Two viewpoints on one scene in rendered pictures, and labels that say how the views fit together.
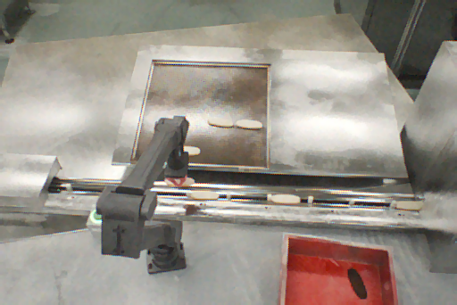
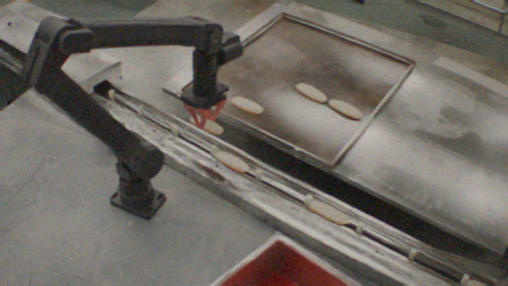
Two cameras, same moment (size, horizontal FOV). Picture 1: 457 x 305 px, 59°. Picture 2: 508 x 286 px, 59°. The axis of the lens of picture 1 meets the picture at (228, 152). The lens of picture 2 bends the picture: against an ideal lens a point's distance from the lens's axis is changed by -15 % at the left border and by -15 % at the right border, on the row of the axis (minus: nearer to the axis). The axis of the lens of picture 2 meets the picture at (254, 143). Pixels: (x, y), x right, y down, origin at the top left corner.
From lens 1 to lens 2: 61 cm
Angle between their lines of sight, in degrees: 27
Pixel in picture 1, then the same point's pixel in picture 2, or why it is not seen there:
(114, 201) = (50, 21)
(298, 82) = (438, 93)
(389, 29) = not seen: outside the picture
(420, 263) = not seen: outside the picture
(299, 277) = not seen: outside the picture
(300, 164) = (377, 180)
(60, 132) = (152, 55)
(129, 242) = (38, 66)
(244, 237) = (240, 229)
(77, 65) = (220, 12)
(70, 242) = (75, 140)
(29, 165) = (95, 59)
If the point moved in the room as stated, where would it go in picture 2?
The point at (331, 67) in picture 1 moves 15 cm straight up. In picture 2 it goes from (487, 95) to (498, 51)
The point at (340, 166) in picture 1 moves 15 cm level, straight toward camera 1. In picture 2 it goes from (428, 205) to (382, 231)
